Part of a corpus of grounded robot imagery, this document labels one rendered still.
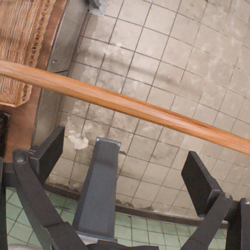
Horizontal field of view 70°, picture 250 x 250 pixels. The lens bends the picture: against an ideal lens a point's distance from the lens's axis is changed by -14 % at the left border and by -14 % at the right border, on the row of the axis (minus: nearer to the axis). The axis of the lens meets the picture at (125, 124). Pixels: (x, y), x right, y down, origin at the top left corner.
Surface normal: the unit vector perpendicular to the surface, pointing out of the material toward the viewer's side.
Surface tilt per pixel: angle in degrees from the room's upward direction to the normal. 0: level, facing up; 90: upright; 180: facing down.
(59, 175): 0
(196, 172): 90
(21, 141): 0
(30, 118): 0
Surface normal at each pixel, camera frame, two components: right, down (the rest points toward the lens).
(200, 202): -0.98, -0.19
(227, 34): 0.00, 0.31
